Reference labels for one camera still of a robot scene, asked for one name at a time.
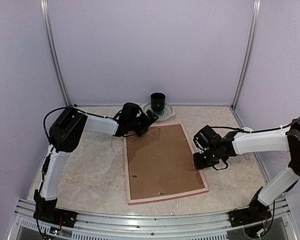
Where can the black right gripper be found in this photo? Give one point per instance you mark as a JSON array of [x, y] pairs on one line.
[[199, 164]]

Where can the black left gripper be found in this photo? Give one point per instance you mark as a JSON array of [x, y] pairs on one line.
[[147, 122]]

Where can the brown backing board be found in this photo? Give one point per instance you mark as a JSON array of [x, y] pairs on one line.
[[162, 162]]

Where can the pink wooden picture frame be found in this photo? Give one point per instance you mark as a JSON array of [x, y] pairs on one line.
[[126, 162]]

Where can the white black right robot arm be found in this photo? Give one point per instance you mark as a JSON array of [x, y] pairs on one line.
[[214, 148]]

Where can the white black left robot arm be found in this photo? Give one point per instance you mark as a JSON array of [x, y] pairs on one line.
[[64, 136]]

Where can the dark green cup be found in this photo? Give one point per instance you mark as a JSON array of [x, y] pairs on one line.
[[157, 101]]

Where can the striped ceramic plate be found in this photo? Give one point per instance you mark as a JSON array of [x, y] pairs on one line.
[[164, 115]]

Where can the aluminium front rail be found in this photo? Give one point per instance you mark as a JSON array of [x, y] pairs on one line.
[[213, 225]]

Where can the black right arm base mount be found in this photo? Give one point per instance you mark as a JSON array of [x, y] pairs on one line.
[[245, 216]]

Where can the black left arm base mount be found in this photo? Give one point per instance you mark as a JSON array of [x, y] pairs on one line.
[[60, 217]]

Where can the left aluminium corner post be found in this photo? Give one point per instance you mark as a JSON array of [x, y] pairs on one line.
[[53, 52]]

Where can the aluminium corner post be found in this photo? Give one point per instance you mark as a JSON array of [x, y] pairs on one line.
[[53, 52], [248, 53]]

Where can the right aluminium corner post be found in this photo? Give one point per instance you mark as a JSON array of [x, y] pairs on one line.
[[248, 53]]

